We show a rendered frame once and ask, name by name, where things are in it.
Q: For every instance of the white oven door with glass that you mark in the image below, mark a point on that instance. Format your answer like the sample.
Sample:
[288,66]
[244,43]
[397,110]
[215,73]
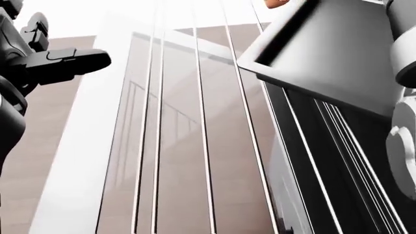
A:
[182,146]

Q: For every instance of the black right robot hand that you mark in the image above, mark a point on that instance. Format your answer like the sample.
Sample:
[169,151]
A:
[328,61]

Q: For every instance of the oven with dark interior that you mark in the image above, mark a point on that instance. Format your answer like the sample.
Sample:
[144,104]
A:
[338,158]

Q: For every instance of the orange sweet potato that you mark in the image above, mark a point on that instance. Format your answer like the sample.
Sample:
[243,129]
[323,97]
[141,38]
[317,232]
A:
[276,3]

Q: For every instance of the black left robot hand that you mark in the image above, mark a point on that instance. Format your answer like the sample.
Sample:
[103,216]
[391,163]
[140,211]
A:
[65,62]

